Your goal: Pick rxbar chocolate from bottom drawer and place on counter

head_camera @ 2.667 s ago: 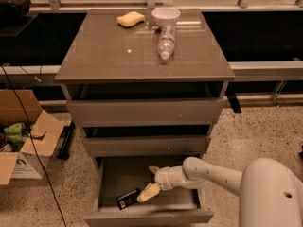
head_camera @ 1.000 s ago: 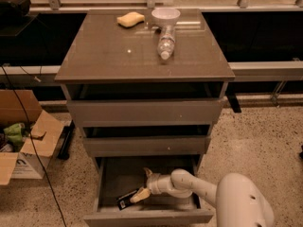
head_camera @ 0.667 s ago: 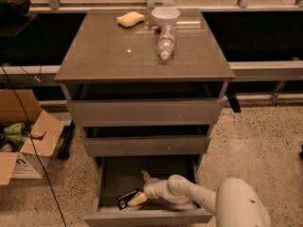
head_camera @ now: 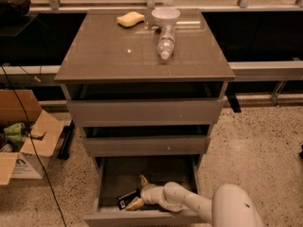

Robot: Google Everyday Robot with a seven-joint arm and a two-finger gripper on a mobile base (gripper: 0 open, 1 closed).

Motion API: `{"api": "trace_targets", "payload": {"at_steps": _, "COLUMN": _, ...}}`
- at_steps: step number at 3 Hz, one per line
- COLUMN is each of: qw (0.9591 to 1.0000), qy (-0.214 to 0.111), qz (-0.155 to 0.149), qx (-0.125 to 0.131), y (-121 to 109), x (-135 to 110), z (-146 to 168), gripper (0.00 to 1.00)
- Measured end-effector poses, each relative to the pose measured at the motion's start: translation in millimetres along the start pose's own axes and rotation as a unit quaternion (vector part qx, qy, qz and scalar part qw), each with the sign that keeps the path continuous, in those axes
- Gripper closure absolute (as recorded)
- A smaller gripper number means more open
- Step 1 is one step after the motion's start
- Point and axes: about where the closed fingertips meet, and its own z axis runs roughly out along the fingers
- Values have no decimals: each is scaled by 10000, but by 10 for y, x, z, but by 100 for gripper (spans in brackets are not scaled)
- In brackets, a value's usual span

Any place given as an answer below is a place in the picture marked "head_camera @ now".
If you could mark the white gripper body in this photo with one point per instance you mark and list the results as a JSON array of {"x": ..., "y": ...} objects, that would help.
[{"x": 149, "y": 194}]

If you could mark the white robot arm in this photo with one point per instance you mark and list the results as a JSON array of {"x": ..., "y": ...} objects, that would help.
[{"x": 230, "y": 206}]

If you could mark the grey bottom drawer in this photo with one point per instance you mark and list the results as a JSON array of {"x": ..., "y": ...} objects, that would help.
[{"x": 119, "y": 176}]

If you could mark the grey drawer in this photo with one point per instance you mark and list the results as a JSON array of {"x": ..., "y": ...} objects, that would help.
[
  {"x": 119, "y": 176},
  {"x": 96, "y": 113},
  {"x": 145, "y": 146}
]

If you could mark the grey middle drawer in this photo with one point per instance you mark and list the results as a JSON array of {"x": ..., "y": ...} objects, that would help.
[{"x": 145, "y": 146}]

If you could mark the grey top drawer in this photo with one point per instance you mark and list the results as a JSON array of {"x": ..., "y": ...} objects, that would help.
[{"x": 96, "y": 113}]

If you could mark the grey drawer cabinet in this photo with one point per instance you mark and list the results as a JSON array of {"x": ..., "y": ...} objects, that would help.
[{"x": 108, "y": 62}]

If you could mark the black floor stand bar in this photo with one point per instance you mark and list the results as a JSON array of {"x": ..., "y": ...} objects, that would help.
[{"x": 66, "y": 138}]

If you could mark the open cardboard box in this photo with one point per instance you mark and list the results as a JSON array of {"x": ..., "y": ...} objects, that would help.
[{"x": 41, "y": 135}]

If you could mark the green item in box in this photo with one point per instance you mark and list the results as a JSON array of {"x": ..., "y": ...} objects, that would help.
[{"x": 14, "y": 134}]

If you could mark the clear plastic water bottle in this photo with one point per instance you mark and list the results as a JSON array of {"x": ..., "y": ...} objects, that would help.
[{"x": 166, "y": 42}]

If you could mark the yellow sponge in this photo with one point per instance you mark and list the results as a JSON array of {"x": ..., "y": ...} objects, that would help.
[{"x": 130, "y": 19}]

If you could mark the white bowl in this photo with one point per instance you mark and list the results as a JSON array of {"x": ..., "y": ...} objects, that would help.
[{"x": 165, "y": 16}]

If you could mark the black object upper left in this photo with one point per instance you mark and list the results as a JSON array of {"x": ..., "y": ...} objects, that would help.
[{"x": 14, "y": 9}]

